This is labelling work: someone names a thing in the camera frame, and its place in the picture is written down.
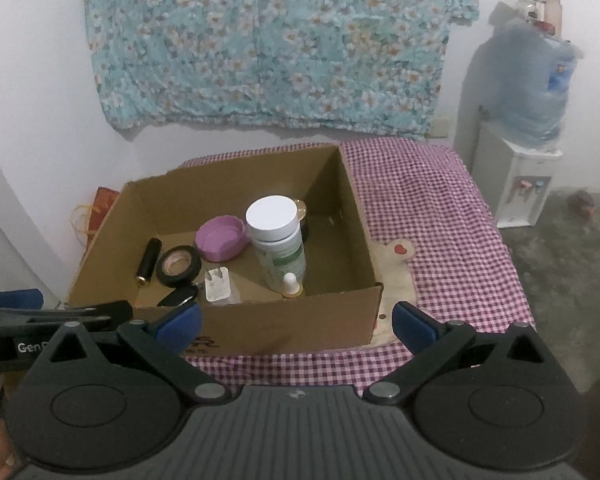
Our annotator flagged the brown object on floor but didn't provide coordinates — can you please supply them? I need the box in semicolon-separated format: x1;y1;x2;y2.
567;190;596;219

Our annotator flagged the teal floral cloth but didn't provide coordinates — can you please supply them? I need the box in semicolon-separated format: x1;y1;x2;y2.
82;0;481;141

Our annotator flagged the white bottle green label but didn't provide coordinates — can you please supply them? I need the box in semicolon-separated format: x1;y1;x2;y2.
245;195;309;292

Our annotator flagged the blue water jug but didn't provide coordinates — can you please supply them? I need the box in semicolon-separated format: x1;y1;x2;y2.
487;20;584;151

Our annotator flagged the white charger plug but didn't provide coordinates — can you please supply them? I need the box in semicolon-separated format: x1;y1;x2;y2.
203;266;242;306

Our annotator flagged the black cylinder tube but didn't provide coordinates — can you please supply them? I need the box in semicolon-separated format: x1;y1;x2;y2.
139;237;162;286

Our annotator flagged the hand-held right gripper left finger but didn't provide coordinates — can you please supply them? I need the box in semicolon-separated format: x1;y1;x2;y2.
23;301;231;403

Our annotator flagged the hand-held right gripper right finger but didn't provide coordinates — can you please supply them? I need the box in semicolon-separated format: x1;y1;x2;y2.
365;300;564;404

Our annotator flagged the purple plastic lid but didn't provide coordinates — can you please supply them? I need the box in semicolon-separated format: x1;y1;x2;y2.
195;214;246;262

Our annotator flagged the black tape roll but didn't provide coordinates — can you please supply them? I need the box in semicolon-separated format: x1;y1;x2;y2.
156;245;202;289

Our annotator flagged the brown cardboard box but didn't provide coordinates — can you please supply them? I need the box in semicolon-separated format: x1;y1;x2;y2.
67;142;385;361

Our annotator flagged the gold ribbed round cap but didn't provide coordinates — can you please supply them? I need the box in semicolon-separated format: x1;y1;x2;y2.
294;199;311;241

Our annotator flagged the red printed bag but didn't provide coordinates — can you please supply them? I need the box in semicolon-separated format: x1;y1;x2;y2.
91;186;121;234

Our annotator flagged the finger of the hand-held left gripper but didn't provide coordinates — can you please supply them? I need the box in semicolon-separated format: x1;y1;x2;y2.
0;287;45;312
0;301;134;339

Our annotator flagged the small items pile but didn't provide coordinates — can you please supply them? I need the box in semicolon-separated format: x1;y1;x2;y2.
510;0;564;36

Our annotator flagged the yellow cord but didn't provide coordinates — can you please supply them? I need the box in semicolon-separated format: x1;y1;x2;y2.
70;204;94;251

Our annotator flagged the black car key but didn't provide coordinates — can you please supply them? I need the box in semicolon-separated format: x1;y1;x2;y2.
157;282;201;309

